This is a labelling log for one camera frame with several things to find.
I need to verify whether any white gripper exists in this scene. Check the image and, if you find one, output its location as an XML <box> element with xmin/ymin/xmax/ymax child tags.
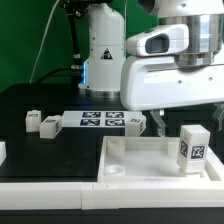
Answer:
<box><xmin>120</xmin><ymin>54</ymin><xmax>224</xmax><ymax>137</ymax></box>

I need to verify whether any white square tabletop part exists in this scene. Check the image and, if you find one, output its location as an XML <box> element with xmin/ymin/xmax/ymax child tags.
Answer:
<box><xmin>97</xmin><ymin>136</ymin><xmax>224</xmax><ymax>182</ymax></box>

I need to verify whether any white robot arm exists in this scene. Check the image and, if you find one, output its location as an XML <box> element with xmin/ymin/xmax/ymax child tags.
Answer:
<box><xmin>79</xmin><ymin>0</ymin><xmax>224</xmax><ymax>136</ymax></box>

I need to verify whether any white plate with tags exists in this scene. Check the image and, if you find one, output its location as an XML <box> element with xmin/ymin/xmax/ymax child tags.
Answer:
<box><xmin>62</xmin><ymin>111</ymin><xmax>141</xmax><ymax>128</ymax></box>

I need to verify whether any white left fence block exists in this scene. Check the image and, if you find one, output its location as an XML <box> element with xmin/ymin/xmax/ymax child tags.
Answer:
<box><xmin>0</xmin><ymin>141</ymin><xmax>7</xmax><ymax>166</ymax></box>

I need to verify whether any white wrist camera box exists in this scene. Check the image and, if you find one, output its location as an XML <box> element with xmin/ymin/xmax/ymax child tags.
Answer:
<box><xmin>126</xmin><ymin>24</ymin><xmax>189</xmax><ymax>57</ymax></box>

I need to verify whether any white front fence rail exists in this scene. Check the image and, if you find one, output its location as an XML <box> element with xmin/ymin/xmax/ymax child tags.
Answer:
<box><xmin>0</xmin><ymin>181</ymin><xmax>224</xmax><ymax>210</ymax></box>

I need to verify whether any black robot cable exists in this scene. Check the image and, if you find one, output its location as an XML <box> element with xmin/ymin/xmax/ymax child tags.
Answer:
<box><xmin>34</xmin><ymin>0</ymin><xmax>114</xmax><ymax>85</ymax></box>

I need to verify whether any white thin cable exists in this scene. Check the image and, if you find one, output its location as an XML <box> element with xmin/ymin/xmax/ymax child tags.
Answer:
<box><xmin>29</xmin><ymin>0</ymin><xmax>62</xmax><ymax>84</ymax></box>

